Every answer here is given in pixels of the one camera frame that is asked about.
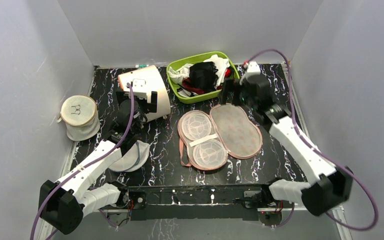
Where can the black lace bra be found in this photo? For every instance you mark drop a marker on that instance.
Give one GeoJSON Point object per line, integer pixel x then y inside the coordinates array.
{"type": "Point", "coordinates": [203, 76]}

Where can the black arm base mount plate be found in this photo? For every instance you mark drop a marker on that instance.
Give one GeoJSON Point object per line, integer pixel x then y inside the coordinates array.
{"type": "Point", "coordinates": [232, 201]}

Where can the dark red garment in basket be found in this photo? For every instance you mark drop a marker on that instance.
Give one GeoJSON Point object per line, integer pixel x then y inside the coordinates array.
{"type": "Point", "coordinates": [192, 87]}

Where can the white cloth in basket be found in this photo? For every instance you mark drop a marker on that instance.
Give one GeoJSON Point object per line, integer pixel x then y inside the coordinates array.
{"type": "Point", "coordinates": [222, 65]}

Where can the green plastic basket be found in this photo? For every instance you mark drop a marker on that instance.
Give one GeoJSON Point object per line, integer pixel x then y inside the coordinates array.
{"type": "Point", "coordinates": [194, 59]}

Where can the white cylindrical mesh laundry bag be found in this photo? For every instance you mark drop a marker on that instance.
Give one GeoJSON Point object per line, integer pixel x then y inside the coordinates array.
{"type": "Point", "coordinates": [80, 115]}

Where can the green and white marker pen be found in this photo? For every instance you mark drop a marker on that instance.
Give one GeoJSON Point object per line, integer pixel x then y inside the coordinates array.
{"type": "Point", "coordinates": [140, 66]}

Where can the cream toy washing machine drum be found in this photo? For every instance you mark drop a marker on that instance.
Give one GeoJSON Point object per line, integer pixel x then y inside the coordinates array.
{"type": "Point", "coordinates": [154, 82]}

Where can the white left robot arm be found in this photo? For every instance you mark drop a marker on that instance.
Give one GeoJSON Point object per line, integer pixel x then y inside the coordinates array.
{"type": "Point", "coordinates": [115, 132]}

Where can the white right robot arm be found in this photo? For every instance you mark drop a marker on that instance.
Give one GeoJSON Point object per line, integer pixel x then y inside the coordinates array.
{"type": "Point", "coordinates": [327, 185]}

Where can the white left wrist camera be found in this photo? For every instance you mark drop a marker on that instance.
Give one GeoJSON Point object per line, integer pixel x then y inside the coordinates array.
{"type": "Point", "coordinates": [138, 87]}

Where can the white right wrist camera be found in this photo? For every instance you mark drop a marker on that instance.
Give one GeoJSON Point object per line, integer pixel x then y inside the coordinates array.
{"type": "Point", "coordinates": [251, 68]}

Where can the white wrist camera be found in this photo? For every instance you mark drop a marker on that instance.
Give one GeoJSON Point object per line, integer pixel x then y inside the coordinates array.
{"type": "Point", "coordinates": [138, 87]}
{"type": "Point", "coordinates": [251, 68]}

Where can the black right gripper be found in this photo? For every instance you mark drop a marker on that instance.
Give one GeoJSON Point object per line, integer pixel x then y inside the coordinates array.
{"type": "Point", "coordinates": [233, 93]}

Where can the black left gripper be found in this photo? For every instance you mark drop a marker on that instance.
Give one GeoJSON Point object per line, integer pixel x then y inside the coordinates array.
{"type": "Point", "coordinates": [150, 107]}

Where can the floral mesh laundry bag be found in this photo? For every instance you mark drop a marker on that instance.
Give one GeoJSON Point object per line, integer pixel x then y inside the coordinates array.
{"type": "Point", "coordinates": [206, 140]}

